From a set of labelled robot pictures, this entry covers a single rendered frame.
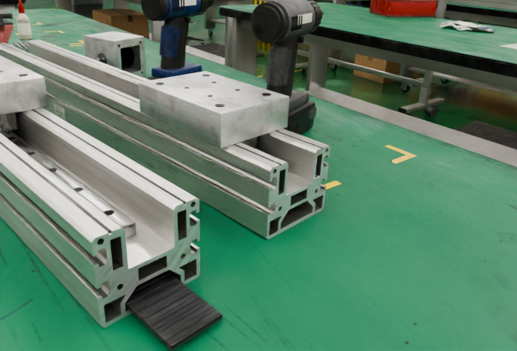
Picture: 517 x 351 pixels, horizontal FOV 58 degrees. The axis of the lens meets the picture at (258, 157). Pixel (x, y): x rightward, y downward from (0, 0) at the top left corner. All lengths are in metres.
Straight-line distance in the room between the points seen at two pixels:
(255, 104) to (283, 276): 0.19
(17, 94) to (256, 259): 0.37
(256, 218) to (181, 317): 0.15
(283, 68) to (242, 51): 2.06
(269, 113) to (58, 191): 0.25
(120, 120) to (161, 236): 0.30
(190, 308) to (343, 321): 0.13
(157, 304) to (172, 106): 0.24
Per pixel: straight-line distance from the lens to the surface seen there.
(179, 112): 0.55
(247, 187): 0.50
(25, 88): 0.66
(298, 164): 0.54
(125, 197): 0.46
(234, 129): 0.51
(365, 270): 0.48
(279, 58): 0.74
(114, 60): 1.09
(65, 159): 0.57
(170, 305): 0.41
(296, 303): 0.43
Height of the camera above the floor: 1.06
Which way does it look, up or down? 23 degrees down
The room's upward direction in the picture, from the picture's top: 3 degrees clockwise
